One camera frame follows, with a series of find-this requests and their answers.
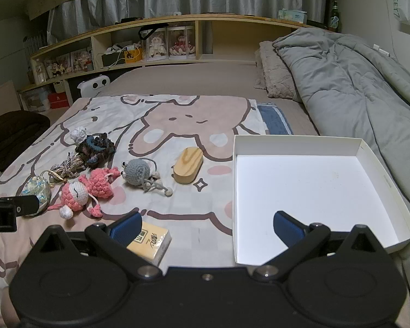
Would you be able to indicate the fuzzy beige pillow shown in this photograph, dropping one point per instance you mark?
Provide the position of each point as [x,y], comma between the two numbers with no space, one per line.
[276,75]

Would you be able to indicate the beige bed sheet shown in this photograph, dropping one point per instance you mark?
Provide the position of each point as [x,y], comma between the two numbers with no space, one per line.
[191,78]

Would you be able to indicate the green glass bottle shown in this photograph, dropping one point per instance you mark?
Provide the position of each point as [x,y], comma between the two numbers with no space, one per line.
[333,17]

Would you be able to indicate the row of small figurines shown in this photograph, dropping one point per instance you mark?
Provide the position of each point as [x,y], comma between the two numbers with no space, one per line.
[68,64]

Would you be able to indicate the red box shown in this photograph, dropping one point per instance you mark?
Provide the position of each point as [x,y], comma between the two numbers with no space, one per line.
[59,100]

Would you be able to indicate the yellow tissue packet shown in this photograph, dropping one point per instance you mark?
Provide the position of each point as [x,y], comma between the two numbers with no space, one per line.
[153,242]

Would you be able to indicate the bunny printed blanket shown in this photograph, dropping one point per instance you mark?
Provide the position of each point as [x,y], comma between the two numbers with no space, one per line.
[177,116]

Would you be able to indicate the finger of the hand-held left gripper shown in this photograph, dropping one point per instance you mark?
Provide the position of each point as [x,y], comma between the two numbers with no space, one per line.
[20,205]

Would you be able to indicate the white cardboard box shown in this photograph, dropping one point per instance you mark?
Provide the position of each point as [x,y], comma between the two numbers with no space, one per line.
[311,184]

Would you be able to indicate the dark crochet scrunchie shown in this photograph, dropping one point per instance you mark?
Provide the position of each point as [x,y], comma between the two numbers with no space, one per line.
[95,148]

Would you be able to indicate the grey comforter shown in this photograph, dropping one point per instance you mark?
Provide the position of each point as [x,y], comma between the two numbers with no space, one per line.
[345,75]

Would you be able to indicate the clear doll display case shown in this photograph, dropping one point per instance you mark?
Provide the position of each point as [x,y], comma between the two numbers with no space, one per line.
[181,44]
[155,46]

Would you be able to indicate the floral fabric pouch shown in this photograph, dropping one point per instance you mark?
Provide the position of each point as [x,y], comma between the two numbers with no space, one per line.
[34,187]

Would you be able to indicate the grey crochet mouse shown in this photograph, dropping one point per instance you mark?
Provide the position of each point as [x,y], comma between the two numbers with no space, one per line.
[138,171]

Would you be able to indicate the clear plastic bottle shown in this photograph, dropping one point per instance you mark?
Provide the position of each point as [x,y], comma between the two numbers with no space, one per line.
[38,71]

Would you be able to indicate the white panda-face device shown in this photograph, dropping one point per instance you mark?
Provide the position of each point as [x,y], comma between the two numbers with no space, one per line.
[94,87]

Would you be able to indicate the beige board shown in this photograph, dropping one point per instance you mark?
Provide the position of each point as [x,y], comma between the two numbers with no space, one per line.
[3,97]

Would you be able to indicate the pale green tissue box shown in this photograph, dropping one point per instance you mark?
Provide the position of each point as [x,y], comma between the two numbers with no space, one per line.
[292,15]

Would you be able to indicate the dark brown chair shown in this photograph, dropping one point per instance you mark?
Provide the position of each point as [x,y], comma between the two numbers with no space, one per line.
[13,133]

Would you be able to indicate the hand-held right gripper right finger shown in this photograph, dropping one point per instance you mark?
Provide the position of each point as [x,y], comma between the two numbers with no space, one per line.
[288,229]

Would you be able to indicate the pink crochet doll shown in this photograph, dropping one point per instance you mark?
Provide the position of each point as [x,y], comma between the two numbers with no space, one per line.
[99,181]

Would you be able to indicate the oval wooden block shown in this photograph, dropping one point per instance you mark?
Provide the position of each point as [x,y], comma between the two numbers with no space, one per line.
[188,164]

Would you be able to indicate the wooden headboard shelf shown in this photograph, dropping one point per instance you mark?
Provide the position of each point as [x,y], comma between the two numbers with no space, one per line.
[205,37]

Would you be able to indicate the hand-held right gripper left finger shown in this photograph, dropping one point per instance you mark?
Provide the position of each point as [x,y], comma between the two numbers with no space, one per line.
[127,228]

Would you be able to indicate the clear storage bin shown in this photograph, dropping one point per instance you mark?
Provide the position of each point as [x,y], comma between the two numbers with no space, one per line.
[36,100]

